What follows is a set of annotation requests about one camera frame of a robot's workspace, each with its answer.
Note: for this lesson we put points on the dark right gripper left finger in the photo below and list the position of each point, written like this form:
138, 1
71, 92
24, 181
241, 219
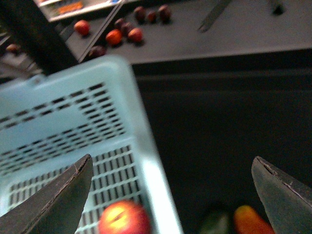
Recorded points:
57, 207

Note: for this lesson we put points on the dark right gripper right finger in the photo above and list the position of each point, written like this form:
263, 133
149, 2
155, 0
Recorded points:
287, 201

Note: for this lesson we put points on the red yellow apple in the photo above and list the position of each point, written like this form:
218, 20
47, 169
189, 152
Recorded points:
124, 217

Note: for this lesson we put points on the light blue plastic basket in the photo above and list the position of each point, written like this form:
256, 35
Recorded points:
47, 123

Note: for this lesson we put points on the red apple on shelf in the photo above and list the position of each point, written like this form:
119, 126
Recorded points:
135, 35

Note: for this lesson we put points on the red orange mango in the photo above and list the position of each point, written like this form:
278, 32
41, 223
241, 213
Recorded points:
248, 221

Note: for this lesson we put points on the green avocado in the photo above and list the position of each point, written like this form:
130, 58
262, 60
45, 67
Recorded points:
216, 222

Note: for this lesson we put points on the black near display tray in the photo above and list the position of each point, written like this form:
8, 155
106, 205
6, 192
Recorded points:
209, 128

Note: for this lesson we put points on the black display tray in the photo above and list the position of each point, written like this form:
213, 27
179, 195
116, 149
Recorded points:
209, 128
247, 35

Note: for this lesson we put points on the dark red plum edge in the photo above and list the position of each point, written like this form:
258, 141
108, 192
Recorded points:
96, 51

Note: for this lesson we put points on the black triangular divider bar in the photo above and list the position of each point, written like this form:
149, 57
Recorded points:
277, 7

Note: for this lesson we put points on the black far display tray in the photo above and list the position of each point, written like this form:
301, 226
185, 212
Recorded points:
247, 35

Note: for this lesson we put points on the flat dark divider bar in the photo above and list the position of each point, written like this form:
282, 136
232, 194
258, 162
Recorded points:
213, 15

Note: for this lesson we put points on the black metal shelf post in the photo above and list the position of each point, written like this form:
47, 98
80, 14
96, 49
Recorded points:
36, 36

